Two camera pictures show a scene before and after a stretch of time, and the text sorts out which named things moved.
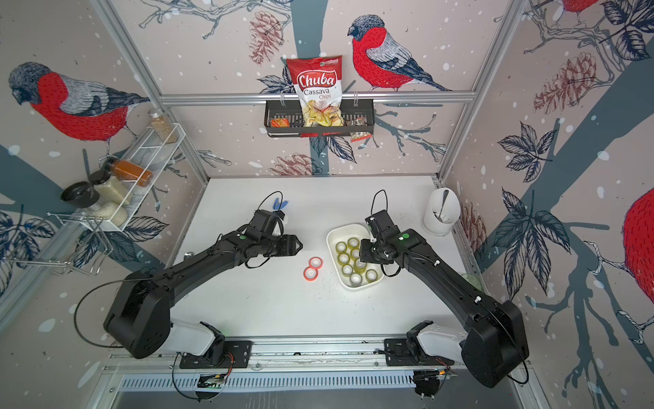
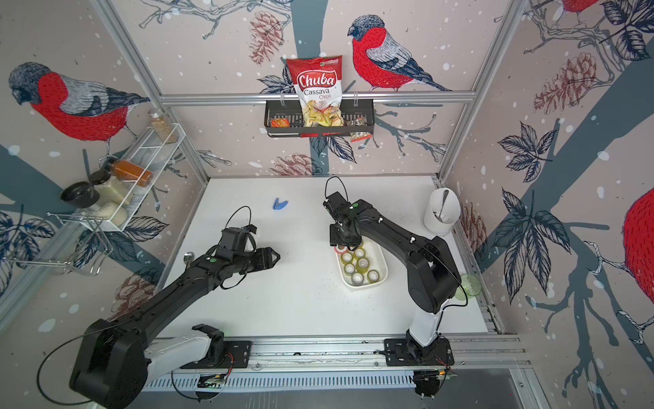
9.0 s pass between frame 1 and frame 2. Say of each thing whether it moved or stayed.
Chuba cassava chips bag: stayed
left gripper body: moved
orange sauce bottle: stayed
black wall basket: stayed
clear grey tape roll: stayed
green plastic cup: stayed
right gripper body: moved
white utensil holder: stayed
